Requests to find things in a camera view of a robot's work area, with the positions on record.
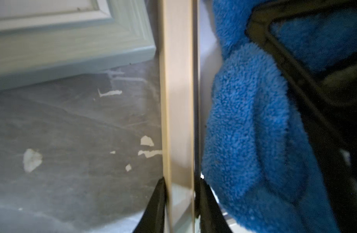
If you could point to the grey-green picture frame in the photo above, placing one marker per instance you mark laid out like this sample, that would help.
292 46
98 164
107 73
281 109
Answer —
82 37

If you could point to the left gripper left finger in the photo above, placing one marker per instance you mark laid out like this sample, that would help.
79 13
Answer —
153 218

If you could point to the blue microfiber cloth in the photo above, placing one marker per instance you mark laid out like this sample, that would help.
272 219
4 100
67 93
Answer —
272 169

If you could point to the beige picture frame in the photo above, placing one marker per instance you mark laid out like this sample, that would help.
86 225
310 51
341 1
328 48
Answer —
190 56

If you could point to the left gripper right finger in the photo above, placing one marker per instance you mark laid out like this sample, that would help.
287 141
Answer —
211 217

